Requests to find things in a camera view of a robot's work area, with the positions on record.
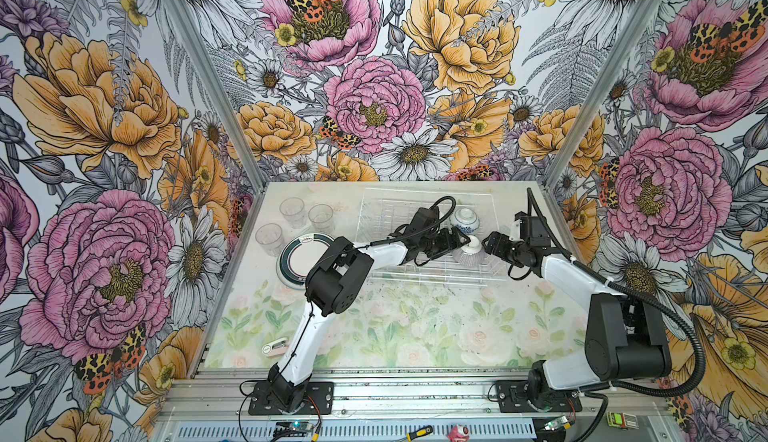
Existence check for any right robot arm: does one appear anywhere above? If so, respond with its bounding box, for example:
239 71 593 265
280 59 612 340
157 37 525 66
482 212 671 409

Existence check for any pink round object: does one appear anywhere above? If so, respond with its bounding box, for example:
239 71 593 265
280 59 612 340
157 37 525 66
447 424 470 442

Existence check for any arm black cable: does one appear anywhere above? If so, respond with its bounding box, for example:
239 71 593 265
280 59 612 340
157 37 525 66
275 195 457 383
526 187 707 398

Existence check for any blue white porcelain bowl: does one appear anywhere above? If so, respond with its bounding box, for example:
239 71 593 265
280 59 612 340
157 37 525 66
449 207 480 235

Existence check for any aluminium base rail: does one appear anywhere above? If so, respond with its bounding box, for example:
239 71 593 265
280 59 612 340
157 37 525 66
167 369 667 422

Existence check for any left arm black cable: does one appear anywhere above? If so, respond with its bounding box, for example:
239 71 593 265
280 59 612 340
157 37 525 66
275 195 457 383

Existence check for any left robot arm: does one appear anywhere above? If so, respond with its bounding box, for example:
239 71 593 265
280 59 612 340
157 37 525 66
265 196 470 413

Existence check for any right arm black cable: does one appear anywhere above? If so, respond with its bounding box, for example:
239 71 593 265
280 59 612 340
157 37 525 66
526 187 707 398

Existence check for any white wire dish rack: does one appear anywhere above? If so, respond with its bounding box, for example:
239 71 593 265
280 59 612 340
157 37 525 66
355 188 506 286

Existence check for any small green display device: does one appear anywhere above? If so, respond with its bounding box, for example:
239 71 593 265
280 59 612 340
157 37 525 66
606 412 639 430

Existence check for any yellow handled screwdriver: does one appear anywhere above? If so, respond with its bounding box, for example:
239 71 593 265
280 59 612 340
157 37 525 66
397 425 434 442

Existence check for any green rimmed plate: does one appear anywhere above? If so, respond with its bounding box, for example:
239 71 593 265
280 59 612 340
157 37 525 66
276 233 334 290

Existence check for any small pink white object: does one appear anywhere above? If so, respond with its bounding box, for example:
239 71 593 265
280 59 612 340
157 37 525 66
262 337 290 358

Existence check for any clear glass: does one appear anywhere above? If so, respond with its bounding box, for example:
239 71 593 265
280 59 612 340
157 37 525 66
255 223 284 257
279 197 308 229
308 204 335 234

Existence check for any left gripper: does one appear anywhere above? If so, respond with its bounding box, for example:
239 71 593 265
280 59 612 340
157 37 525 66
420 225 471 259

